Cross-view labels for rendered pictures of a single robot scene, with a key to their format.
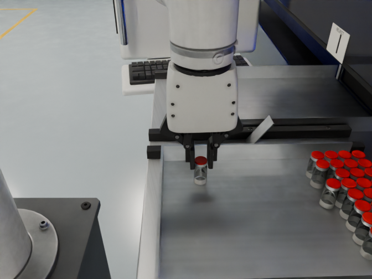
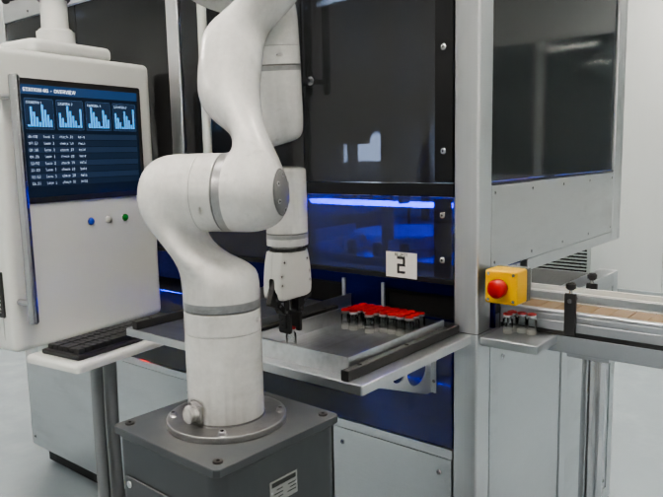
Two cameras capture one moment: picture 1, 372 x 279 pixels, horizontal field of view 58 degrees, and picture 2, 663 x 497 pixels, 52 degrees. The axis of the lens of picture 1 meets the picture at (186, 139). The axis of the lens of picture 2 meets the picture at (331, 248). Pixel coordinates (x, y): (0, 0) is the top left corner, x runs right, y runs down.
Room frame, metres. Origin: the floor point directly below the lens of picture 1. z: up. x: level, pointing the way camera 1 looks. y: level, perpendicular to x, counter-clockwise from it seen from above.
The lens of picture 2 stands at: (-0.54, 0.94, 1.28)
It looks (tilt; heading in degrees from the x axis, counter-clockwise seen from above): 8 degrees down; 311
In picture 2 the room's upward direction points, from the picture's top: 1 degrees counter-clockwise
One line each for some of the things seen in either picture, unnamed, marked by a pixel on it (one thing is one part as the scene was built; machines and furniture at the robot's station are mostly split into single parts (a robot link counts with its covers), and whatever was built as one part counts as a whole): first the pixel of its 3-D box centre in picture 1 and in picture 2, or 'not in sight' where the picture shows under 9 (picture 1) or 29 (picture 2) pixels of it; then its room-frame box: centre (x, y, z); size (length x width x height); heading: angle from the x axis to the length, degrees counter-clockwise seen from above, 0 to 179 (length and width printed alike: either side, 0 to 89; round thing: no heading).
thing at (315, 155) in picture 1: (315, 165); (345, 319); (0.43, -0.22, 0.91); 0.02 x 0.02 x 0.05
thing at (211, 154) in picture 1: (218, 146); (298, 313); (0.42, -0.05, 0.95); 0.03 x 0.03 x 0.07; 2
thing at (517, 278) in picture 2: not in sight; (507, 284); (0.11, -0.37, 1.00); 0.08 x 0.07 x 0.07; 92
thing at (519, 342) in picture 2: not in sight; (521, 338); (0.10, -0.41, 0.87); 0.14 x 0.13 x 0.02; 92
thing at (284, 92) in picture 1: (285, 94); (270, 305); (0.70, -0.23, 0.90); 0.34 x 0.26 x 0.04; 92
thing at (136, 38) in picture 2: not in sight; (122, 87); (1.43, -0.31, 1.51); 0.49 x 0.01 x 0.59; 2
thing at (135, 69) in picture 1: (190, 68); (123, 332); (1.04, -0.01, 0.82); 0.40 x 0.14 x 0.02; 100
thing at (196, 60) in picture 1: (204, 50); (288, 240); (0.42, -0.02, 1.11); 0.09 x 0.08 x 0.03; 92
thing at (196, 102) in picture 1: (201, 93); (288, 270); (0.42, -0.02, 1.05); 0.10 x 0.08 x 0.11; 92
